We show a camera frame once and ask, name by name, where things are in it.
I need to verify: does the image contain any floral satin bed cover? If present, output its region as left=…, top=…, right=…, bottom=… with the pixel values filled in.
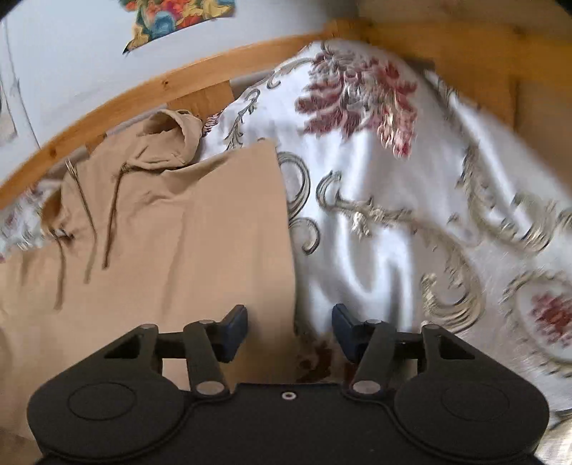
left=1, top=40, right=571, bottom=464

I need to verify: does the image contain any tan hooded zip jacket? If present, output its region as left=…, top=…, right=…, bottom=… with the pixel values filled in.
left=1, top=111, right=298, bottom=464

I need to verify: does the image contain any white wall pipe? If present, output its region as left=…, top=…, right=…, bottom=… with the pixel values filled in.
left=1, top=18, right=40, bottom=152

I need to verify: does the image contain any colourful landscape poster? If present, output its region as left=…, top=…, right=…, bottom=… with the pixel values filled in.
left=119, top=0, right=236, bottom=54

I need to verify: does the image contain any wooden bed frame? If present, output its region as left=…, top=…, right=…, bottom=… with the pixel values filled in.
left=0, top=17, right=572, bottom=210

